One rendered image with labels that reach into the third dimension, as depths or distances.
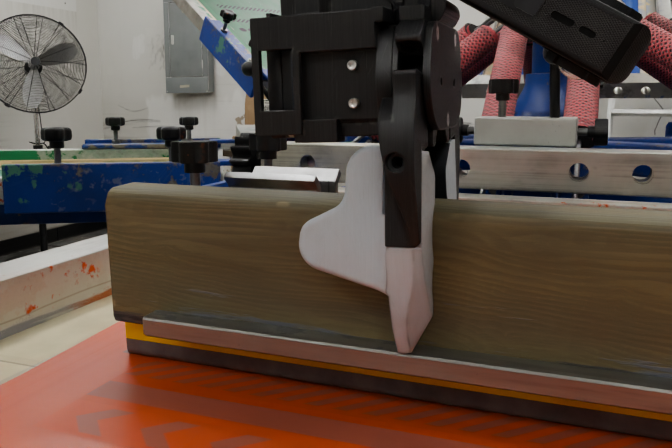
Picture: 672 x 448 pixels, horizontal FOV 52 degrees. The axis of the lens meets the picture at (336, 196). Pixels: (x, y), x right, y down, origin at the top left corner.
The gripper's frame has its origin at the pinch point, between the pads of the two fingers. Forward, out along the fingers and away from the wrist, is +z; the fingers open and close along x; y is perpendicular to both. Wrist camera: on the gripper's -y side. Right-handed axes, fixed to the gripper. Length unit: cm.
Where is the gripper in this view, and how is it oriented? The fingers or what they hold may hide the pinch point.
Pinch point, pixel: (432, 310)
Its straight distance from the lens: 33.5
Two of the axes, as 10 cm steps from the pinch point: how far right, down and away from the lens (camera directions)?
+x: -3.5, 1.4, -9.3
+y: -9.4, -0.1, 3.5
